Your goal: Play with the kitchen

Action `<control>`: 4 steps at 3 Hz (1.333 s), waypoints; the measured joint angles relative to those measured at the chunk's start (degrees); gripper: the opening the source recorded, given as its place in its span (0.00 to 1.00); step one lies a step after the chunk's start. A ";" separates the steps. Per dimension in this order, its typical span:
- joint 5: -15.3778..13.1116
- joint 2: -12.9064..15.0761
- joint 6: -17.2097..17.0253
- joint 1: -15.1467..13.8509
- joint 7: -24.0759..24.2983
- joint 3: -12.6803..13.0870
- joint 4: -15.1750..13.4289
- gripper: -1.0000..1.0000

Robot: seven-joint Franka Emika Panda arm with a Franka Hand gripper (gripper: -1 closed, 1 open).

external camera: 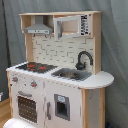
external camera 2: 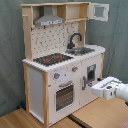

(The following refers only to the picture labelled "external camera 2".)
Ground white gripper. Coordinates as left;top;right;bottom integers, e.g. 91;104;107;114
91;77;123;100

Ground white microwave door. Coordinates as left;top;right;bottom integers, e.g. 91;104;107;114
88;3;109;21

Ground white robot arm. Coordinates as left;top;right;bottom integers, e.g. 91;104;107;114
91;77;128;102

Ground wooden toy kitchen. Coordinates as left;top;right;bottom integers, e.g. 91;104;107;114
22;2;105;127

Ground fridge door with dispenser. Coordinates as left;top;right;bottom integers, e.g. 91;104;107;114
80;55;102;106

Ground right stove knob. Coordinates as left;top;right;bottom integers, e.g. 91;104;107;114
72;67;78;72

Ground stove knob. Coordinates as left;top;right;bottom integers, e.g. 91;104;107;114
54;73;60;79
72;67;78;72

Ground oven door with window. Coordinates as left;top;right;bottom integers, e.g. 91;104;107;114
55;80;74;112

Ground grey toy sink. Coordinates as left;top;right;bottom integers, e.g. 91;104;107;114
65;47;95;56

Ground left stove knob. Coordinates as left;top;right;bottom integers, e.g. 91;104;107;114
54;73;60;79

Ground black toy faucet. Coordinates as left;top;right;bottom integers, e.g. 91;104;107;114
66;32;83;50

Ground black stovetop red burners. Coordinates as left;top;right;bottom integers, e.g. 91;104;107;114
34;53;71;66

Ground grey range hood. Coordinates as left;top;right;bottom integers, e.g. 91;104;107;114
34;5;64;27

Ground grey fridge door handle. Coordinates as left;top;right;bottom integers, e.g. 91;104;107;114
82;76;86;90

